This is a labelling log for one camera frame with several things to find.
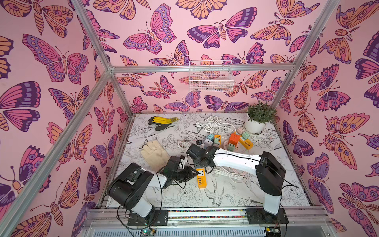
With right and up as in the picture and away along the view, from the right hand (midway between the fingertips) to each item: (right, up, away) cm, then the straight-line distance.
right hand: (196, 164), depth 86 cm
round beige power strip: (+29, +8, +11) cm, 32 cm away
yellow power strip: (+3, -7, -2) cm, 8 cm away
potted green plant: (+40, +30, +6) cm, 51 cm away
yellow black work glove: (-25, +25, +27) cm, 44 cm away
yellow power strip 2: (+17, +13, +16) cm, 27 cm away
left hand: (+1, -6, +1) cm, 6 cm away
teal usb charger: (+10, +15, +11) cm, 22 cm away
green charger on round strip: (+22, +9, +7) cm, 25 cm away
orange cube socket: (+25, +14, +9) cm, 30 cm away
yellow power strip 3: (+36, +10, +14) cm, 40 cm away
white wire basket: (+10, +55, +9) cm, 56 cm away
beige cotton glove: (-27, +3, +11) cm, 29 cm away
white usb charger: (+8, +12, +9) cm, 17 cm away
